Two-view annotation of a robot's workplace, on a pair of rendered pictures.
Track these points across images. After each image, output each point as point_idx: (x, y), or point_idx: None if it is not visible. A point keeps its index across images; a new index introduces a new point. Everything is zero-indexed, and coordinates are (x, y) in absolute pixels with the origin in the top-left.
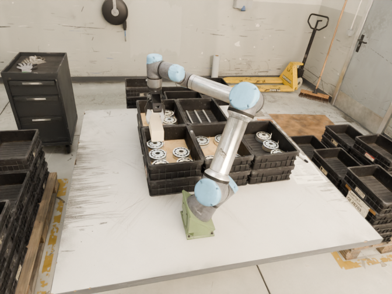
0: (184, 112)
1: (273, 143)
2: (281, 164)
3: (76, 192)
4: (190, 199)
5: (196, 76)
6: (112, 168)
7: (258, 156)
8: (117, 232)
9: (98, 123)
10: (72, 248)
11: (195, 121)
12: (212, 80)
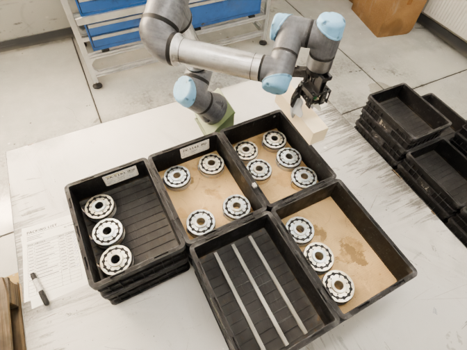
0: (308, 328)
1: (102, 231)
2: (101, 191)
3: (351, 133)
4: (222, 97)
5: (253, 54)
6: (343, 174)
7: (141, 157)
8: None
9: (462, 281)
10: None
11: (269, 291)
12: (223, 51)
